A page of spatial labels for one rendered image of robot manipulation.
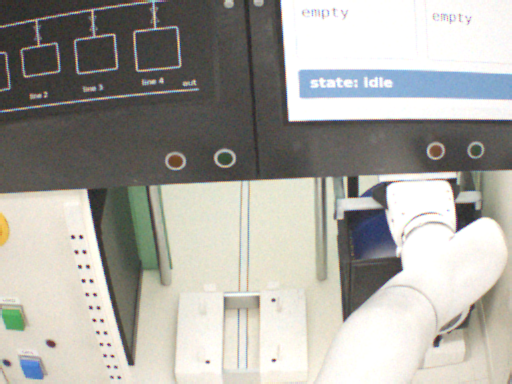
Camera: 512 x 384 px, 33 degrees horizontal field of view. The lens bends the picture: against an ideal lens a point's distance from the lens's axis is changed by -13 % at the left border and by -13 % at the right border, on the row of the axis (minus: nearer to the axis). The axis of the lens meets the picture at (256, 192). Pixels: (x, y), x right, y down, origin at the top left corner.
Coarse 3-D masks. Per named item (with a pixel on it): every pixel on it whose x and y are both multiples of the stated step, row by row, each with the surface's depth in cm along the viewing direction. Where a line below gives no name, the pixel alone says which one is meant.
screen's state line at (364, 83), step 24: (312, 72) 93; (336, 72) 93; (360, 72) 93; (384, 72) 92; (408, 72) 92; (432, 72) 92; (456, 72) 92; (480, 72) 92; (312, 96) 94; (336, 96) 94; (360, 96) 94; (384, 96) 94; (408, 96) 94; (432, 96) 94; (456, 96) 94; (480, 96) 94; (504, 96) 93
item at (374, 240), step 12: (384, 216) 142; (372, 228) 143; (384, 228) 143; (456, 228) 144; (360, 240) 145; (372, 240) 145; (384, 240) 145; (360, 252) 146; (372, 252) 146; (384, 252) 146
